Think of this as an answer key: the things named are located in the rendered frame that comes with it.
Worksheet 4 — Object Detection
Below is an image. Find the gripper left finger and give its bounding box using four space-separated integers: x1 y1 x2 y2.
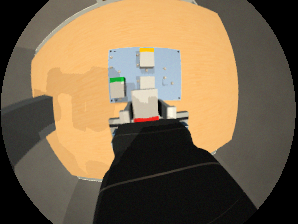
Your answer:
118 101 134 124

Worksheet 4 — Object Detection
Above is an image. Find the beige block with yellow end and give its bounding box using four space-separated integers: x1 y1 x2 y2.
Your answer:
140 48 154 69

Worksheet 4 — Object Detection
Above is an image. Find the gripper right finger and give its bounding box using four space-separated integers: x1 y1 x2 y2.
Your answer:
158 99 177 119

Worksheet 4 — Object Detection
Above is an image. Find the beige block with red end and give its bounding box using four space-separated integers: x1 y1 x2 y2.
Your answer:
131 88 159 122

